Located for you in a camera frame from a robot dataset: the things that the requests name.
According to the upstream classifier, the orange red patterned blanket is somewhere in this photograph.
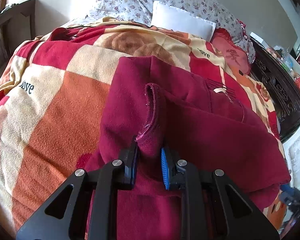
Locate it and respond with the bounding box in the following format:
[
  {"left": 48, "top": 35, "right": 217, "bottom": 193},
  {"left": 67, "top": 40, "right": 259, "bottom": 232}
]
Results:
[{"left": 0, "top": 17, "right": 283, "bottom": 237}]

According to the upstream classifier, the red heart cushion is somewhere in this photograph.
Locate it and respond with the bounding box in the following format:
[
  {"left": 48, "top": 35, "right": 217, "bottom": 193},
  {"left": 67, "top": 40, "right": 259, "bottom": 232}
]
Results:
[{"left": 210, "top": 28, "right": 251, "bottom": 75}]

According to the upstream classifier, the dark carved wooden headboard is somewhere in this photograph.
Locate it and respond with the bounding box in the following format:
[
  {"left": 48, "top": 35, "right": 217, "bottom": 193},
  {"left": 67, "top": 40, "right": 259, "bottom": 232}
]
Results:
[{"left": 250, "top": 38, "right": 300, "bottom": 142}]

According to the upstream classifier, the dark wooden side cabinet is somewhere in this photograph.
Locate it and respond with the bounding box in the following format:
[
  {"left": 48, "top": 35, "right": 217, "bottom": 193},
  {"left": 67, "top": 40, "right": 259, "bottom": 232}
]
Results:
[{"left": 0, "top": 0, "right": 37, "bottom": 69}]

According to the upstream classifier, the floral quilt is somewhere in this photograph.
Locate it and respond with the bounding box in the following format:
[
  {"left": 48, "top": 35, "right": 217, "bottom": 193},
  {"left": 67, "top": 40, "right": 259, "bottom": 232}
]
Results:
[{"left": 87, "top": 0, "right": 256, "bottom": 63}]

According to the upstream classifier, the maroon fleece garment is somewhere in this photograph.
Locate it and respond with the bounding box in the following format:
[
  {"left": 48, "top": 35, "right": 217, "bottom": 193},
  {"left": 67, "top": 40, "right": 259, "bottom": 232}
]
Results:
[{"left": 87, "top": 56, "right": 290, "bottom": 239}]

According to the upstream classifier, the white pillow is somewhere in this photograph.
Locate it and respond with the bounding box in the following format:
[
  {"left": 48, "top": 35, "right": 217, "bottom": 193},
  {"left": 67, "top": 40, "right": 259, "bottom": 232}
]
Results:
[{"left": 151, "top": 1, "right": 216, "bottom": 41}]

